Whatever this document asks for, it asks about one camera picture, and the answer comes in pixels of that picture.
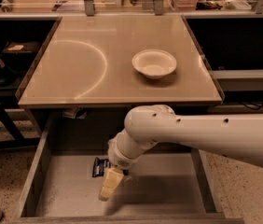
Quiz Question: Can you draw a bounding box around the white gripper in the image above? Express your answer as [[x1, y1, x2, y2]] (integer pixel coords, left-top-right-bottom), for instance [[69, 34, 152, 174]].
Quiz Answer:
[[99, 133, 138, 202]]

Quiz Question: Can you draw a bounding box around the dark blue rxbar wrapper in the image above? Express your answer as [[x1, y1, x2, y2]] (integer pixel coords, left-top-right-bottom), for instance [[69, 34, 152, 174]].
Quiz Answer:
[[92, 157, 113, 177]]

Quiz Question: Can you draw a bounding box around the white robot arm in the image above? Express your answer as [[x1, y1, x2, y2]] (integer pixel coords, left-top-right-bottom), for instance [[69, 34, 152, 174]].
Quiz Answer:
[[99, 105, 263, 201]]

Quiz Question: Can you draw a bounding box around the open grey drawer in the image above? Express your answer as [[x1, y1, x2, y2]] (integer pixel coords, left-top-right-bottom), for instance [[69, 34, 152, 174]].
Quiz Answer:
[[14, 112, 244, 224]]

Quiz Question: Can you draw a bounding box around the crumpled wrapper under counter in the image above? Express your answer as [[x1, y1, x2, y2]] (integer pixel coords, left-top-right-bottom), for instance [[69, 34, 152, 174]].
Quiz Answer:
[[62, 108, 87, 119]]

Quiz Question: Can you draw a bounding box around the beige top counter cabinet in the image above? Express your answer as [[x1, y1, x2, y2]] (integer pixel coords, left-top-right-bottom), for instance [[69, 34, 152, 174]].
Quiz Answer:
[[15, 13, 226, 135]]

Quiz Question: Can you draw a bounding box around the white paper bowl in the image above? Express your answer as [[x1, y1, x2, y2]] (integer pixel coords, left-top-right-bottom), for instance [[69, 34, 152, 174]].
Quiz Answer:
[[131, 49, 177, 79]]

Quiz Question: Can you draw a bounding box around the dark box with label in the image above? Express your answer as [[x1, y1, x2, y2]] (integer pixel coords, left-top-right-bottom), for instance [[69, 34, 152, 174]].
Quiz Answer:
[[3, 41, 40, 58]]

